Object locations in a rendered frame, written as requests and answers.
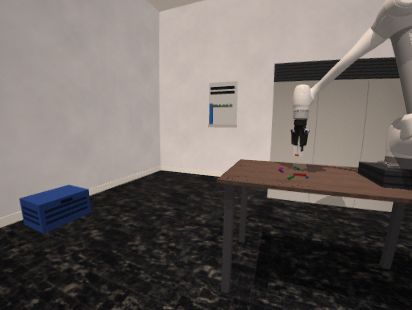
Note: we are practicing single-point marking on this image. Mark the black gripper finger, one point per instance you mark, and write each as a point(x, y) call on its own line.
point(305, 134)
point(294, 140)

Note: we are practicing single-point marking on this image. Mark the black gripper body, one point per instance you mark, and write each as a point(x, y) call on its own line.
point(303, 124)

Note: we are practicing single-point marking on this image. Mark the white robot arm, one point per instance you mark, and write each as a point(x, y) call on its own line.
point(395, 21)

